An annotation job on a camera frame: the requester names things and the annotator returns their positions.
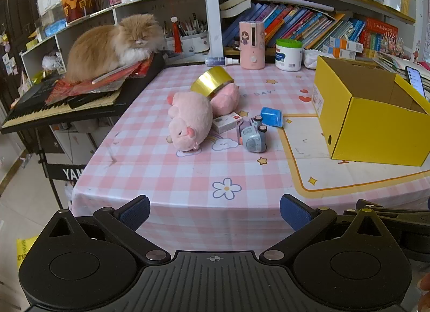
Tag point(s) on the pink plush pig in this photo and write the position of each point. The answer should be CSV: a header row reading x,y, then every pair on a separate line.
x,y
188,113

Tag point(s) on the pink cylindrical appliance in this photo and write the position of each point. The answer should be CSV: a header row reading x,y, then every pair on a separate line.
x,y
252,50

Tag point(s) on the red tassel charm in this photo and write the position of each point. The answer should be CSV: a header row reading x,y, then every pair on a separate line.
x,y
176,38

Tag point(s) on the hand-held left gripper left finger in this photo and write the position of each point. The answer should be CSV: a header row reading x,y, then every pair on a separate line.
x,y
136,212

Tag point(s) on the yellow cardboard box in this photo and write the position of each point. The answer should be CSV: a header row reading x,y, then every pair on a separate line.
x,y
369,130

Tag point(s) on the stack of notebooks and papers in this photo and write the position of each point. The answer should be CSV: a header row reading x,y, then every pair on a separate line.
x,y
393,63

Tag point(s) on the round pink plush toy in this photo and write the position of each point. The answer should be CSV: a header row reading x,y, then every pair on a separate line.
x,y
225,101

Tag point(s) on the fluffy orange white cat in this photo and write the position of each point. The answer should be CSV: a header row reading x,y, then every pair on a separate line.
x,y
100,46

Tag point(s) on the person's right hand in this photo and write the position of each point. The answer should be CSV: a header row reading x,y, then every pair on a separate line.
x,y
425,293

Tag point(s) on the stack of red papers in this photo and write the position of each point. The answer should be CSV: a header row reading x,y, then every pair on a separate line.
x,y
67,91

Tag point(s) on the black keyboard stand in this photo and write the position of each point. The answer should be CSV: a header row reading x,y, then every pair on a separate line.
x,y
67,174

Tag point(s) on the black electronic keyboard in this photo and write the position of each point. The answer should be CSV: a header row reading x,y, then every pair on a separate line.
x,y
141,80

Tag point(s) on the white jar green lid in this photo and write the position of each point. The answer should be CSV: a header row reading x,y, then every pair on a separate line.
x,y
288,58

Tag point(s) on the small white box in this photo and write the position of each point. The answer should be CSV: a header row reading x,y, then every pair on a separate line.
x,y
225,123

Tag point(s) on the dark wooden door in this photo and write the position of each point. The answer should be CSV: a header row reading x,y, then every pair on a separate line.
x,y
15,12

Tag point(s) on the orange blue white carton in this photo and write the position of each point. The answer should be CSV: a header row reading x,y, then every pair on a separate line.
x,y
334,53
347,44

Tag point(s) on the grey toy car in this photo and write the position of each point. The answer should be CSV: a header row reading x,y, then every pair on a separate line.
x,y
254,138

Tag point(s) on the slanted row of colourful books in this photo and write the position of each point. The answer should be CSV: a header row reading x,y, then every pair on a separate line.
x,y
295,23

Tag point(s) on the white flat folder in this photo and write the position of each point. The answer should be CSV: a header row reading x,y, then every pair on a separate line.
x,y
302,0

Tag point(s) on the white scalloped paper tray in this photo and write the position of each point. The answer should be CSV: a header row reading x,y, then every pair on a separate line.
x,y
310,60

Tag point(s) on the black smartphone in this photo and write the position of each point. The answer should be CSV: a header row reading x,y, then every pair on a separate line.
x,y
416,80

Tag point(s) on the white bookshelf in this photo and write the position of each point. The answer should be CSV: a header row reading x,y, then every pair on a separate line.
x,y
211,12

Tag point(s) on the red boxed book set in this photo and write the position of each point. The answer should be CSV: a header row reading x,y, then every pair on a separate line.
x,y
379,34

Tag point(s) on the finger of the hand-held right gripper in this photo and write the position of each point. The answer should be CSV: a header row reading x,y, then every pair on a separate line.
x,y
396,211

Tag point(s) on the yellow bag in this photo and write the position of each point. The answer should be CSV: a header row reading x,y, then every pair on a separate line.
x,y
25,253

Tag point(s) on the gold tape roll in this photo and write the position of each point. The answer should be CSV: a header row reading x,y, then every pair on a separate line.
x,y
208,80

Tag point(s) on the white holder of brushes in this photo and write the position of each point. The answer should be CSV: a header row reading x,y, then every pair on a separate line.
x,y
189,39

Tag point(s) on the small spray bottle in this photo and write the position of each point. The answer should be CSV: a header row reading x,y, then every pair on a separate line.
x,y
220,61

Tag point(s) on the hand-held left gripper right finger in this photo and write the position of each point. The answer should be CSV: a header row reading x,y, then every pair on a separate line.
x,y
295,212

